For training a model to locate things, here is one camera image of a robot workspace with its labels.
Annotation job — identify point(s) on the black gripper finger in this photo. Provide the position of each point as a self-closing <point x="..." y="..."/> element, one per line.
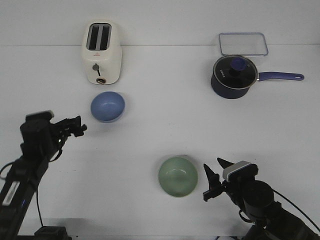
<point x="212" y="177"/>
<point x="79" y="130"/>
<point x="226" y="165"/>
<point x="73" y="121"/>

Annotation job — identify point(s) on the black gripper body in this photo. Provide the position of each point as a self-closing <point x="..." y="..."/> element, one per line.
<point x="60" y="131"/>
<point x="216" y="188"/>

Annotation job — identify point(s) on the blue bowl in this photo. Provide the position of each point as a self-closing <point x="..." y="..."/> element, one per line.
<point x="107" y="107"/>

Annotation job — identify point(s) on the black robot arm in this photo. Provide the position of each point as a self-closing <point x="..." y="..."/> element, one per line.
<point x="43" y="143"/>
<point x="113" y="173"/>

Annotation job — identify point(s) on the green bowl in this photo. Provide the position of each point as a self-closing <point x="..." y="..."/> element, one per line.
<point x="178" y="176"/>

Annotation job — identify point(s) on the dark blue saucepan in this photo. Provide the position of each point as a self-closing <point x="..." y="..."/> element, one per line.
<point x="228" y="93"/>

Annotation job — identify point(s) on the white two-slot toaster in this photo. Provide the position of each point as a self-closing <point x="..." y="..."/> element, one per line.
<point x="101" y="52"/>

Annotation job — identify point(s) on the glass saucepan lid blue knob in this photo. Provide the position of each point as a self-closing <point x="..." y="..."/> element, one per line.
<point x="235" y="72"/>

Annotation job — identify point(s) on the clear rectangular food container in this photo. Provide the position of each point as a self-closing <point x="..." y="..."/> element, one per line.
<point x="250" y="44"/>

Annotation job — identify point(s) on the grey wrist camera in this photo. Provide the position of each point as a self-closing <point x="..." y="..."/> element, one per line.
<point x="46" y="115"/>
<point x="240" y="169"/>

